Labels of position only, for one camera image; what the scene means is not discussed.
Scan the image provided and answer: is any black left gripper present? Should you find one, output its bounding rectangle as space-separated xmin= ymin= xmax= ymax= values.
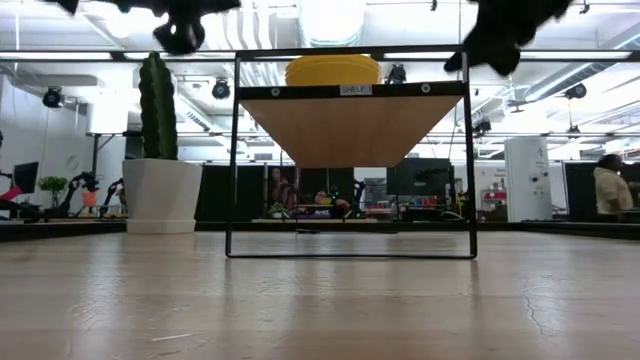
xmin=115 ymin=0 xmax=242 ymax=57

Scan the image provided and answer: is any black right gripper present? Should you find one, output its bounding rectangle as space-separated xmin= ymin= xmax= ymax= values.
xmin=443 ymin=0 xmax=574 ymax=78

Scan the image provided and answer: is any yellow mini bowl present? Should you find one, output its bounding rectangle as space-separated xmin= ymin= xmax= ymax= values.
xmin=284 ymin=61 xmax=384 ymax=87

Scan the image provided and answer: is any black ceiling spot lamp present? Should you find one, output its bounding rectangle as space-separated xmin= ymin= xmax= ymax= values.
xmin=41 ymin=86 xmax=67 ymax=110
xmin=563 ymin=82 xmax=589 ymax=101
xmin=210 ymin=78 xmax=232 ymax=101
xmin=386 ymin=63 xmax=408 ymax=86

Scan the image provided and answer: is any green cactus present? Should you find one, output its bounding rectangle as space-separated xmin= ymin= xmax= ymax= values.
xmin=138 ymin=50 xmax=180 ymax=162

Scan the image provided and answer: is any white cabinet column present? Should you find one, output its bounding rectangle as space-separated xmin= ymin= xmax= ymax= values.
xmin=503 ymin=136 xmax=552 ymax=223

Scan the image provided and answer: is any large dark screen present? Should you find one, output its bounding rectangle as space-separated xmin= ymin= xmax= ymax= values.
xmin=385 ymin=157 xmax=454 ymax=200

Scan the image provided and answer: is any white hexagonal plant pot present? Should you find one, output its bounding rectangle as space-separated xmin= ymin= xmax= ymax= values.
xmin=121 ymin=158 xmax=205 ymax=236

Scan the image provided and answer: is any person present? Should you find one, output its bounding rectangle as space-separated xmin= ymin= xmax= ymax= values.
xmin=592 ymin=153 xmax=635 ymax=224

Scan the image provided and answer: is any small black monitor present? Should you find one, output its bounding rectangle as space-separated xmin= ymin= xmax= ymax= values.
xmin=11 ymin=160 xmax=41 ymax=196

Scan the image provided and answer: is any white ventilation duct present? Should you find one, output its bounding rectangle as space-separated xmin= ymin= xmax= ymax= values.
xmin=296 ymin=0 xmax=367 ymax=49

